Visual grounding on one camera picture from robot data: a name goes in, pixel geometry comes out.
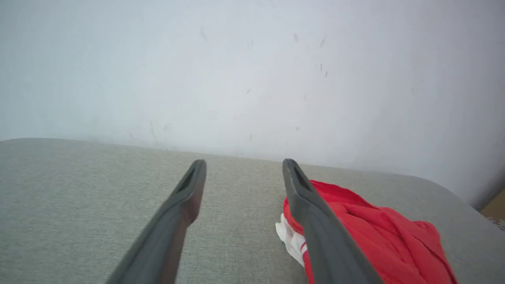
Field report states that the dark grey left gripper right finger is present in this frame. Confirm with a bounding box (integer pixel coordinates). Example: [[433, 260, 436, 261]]
[[282, 159, 384, 284]]

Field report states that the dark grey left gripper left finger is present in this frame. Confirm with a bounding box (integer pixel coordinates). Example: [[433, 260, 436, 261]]
[[106, 159, 207, 284]]

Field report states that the red garment with white trim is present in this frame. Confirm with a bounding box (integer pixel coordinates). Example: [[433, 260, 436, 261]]
[[275, 180, 459, 284]]

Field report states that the grey fabric sofa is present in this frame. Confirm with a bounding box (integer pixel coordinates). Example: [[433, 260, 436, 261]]
[[0, 138, 505, 284]]

